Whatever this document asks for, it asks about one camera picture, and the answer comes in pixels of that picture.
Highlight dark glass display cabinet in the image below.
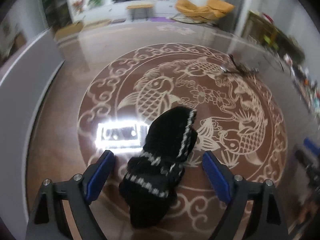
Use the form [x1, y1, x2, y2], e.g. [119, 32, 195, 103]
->
[42, 0, 72, 30]

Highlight red flower vase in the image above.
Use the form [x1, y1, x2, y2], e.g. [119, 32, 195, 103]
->
[72, 0, 85, 14]

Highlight cardboard box on floor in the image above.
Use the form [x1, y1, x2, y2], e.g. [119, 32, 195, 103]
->
[55, 21, 84, 40]

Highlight yellow lounge chair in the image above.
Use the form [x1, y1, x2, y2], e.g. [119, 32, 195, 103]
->
[171, 0, 234, 26]

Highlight green potted plant left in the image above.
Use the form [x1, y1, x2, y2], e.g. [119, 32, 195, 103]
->
[87, 0, 104, 8]

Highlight black knitted glove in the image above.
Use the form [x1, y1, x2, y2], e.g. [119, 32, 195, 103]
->
[119, 106, 197, 229]

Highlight white tv cabinet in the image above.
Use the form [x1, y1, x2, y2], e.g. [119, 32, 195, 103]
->
[71, 0, 178, 24]

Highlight wooden bench stool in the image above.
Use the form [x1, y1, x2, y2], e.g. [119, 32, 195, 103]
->
[126, 4, 154, 22]

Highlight grey sofa back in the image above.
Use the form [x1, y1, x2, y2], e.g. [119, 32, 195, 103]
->
[1, 29, 64, 239]

